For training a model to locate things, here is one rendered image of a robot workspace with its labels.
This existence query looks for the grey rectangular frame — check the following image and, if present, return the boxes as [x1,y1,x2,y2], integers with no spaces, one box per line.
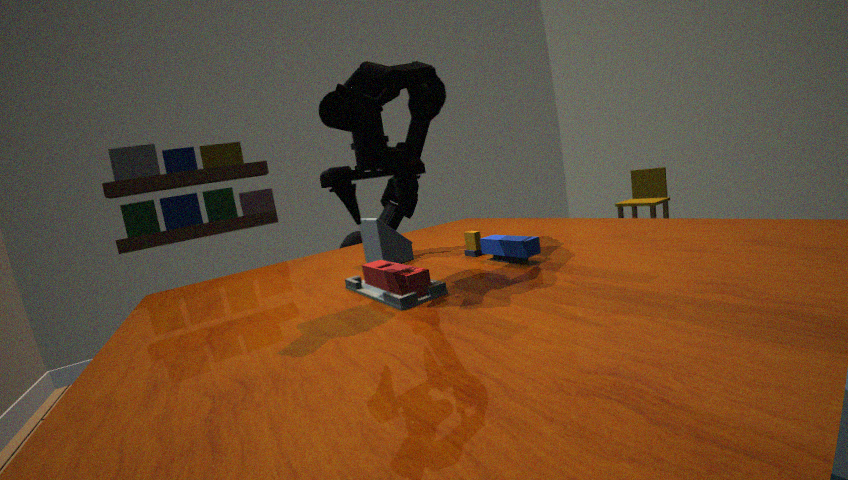
[493,255,528,264]

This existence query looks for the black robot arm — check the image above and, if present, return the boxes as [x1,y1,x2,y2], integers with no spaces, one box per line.
[319,61,446,231]

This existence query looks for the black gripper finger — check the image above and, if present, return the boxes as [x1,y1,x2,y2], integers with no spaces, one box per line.
[330,184,361,225]
[393,175,420,216]

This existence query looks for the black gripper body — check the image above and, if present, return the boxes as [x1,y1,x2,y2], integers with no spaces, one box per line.
[320,130,426,189]

